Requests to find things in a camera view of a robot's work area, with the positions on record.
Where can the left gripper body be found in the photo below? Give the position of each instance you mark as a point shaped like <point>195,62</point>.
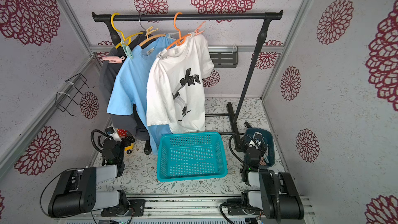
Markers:
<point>122,154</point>

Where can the light blue garment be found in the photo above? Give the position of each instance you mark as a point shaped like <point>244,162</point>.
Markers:
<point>130,88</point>

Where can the white t-shirt black print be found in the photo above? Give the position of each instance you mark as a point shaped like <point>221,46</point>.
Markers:
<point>175,90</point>

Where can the pink clothespin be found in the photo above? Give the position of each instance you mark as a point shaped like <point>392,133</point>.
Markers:
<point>113,59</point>
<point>199,30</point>

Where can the dark grey t-shirt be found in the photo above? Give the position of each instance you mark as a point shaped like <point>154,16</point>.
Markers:
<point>132,122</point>

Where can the mint green clothespin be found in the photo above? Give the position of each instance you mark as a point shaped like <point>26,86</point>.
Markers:
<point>127,50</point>

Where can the white clothespin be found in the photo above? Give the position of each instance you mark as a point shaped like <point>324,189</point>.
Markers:
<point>163,54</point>

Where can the yellow plastic hanger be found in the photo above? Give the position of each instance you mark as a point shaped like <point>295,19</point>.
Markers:
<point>124,40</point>

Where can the wooden hanger metal hook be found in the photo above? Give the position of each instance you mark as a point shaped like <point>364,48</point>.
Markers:
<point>151,37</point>

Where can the beige clothespin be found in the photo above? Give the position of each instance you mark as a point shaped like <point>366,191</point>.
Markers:
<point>149,31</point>

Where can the grey clothespin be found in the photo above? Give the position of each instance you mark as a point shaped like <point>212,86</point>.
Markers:
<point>174,35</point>

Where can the orange plastic hanger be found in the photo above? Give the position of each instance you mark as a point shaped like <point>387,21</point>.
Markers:
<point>181,38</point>

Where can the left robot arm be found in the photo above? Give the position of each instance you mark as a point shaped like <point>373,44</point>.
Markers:
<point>76,190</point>

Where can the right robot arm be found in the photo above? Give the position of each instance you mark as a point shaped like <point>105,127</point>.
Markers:
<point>275,195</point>

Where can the colourful clothespins pile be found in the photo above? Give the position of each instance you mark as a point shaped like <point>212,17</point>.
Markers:
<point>264,161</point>

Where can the dark teal clothespin bin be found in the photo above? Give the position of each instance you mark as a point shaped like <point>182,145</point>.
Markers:
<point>268,139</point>

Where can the yellow plush toy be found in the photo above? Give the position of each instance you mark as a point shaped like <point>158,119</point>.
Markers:
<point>127,139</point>

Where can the teal laundry basket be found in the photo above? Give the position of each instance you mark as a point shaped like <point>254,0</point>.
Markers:
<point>191,156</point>

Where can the black clothes rack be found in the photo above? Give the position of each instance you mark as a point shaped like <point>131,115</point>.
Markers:
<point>267,18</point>

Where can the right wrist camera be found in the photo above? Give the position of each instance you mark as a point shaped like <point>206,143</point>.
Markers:
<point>257,140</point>

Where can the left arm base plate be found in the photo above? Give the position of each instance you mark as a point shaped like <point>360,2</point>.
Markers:
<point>133,208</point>

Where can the black wire wall basket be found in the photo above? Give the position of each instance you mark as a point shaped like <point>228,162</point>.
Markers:
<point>74,87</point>

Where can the black wall shelf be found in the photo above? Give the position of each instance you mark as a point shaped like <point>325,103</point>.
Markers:
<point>224,57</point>

